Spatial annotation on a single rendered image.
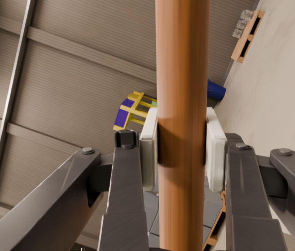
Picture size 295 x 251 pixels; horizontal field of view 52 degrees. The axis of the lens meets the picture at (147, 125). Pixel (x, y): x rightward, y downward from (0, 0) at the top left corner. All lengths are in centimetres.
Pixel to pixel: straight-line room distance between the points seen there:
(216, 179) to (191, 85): 5
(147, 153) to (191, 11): 8
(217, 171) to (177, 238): 7
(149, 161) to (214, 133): 4
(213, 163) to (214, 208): 445
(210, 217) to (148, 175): 452
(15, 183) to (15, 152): 99
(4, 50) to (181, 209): 889
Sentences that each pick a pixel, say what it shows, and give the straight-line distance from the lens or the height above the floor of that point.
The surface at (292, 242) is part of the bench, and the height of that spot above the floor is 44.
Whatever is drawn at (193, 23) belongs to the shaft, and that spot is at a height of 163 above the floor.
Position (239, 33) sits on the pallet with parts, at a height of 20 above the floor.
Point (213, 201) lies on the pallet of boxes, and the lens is 454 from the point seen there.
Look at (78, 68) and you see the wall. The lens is 828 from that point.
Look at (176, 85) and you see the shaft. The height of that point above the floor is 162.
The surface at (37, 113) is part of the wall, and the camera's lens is 890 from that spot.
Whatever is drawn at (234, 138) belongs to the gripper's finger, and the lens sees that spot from 18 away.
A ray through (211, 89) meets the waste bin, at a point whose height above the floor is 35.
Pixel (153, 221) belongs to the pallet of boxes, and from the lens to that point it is 469.
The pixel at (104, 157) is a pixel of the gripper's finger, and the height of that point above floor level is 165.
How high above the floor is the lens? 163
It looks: 1 degrees down
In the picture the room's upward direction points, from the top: 70 degrees counter-clockwise
